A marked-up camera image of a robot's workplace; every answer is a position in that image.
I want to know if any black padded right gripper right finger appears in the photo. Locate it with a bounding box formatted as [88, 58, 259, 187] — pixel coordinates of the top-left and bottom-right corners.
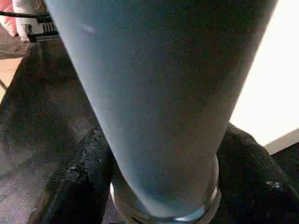
[213, 122, 299, 224]

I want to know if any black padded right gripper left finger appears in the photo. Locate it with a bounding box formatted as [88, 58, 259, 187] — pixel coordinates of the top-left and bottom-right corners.
[28, 125, 115, 224]

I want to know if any white plastic table leg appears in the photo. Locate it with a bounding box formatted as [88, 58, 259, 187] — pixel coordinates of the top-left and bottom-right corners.
[44, 0, 279, 224]

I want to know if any black mat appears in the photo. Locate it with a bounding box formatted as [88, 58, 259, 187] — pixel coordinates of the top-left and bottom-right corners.
[0, 36, 299, 224]

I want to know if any pink cloth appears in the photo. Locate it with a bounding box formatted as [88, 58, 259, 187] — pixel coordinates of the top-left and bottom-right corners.
[0, 4, 18, 37]

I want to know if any thin black floor cable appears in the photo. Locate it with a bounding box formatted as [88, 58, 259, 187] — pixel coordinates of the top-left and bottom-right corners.
[0, 10, 50, 22]

